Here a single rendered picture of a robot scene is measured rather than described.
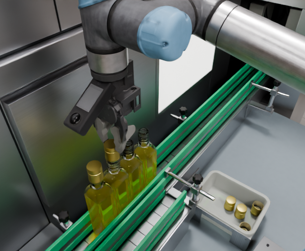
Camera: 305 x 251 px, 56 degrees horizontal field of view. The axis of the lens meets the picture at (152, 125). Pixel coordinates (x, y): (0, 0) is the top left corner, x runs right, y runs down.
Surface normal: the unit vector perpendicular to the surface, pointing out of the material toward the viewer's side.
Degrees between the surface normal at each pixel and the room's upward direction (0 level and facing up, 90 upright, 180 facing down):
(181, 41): 90
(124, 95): 0
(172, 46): 90
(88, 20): 90
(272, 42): 50
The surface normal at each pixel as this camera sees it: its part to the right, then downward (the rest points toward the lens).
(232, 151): 0.00, -0.76
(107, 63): 0.12, 0.65
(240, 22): -0.32, -0.13
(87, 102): -0.33, -0.38
